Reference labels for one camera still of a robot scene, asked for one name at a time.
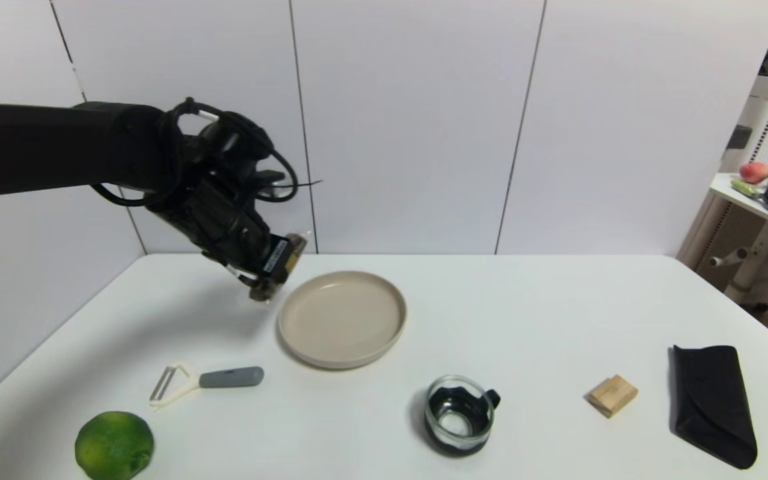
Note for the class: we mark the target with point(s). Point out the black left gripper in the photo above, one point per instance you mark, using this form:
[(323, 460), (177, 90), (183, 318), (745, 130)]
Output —
[(272, 258)]

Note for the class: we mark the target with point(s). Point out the brown cookie packet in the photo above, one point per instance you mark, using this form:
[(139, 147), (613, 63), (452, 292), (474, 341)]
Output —
[(298, 252)]

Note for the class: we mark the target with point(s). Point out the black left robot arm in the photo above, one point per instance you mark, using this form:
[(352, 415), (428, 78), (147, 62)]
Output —
[(44, 150)]

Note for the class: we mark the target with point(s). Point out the beige round plate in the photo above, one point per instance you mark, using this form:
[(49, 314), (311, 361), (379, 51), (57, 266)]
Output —
[(340, 320)]

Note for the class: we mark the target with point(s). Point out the green lime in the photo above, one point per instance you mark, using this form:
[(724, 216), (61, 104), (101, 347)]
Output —
[(114, 446)]

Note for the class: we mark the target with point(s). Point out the small wooden block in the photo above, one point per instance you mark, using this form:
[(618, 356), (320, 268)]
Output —
[(613, 394)]

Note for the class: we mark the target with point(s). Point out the black glasses pouch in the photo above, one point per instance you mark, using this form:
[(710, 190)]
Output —
[(712, 400)]

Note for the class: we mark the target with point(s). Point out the pink peach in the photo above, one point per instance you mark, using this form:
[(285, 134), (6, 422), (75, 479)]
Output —
[(753, 172)]

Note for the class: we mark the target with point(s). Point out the white side table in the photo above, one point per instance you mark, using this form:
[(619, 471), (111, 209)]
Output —
[(767, 256)]

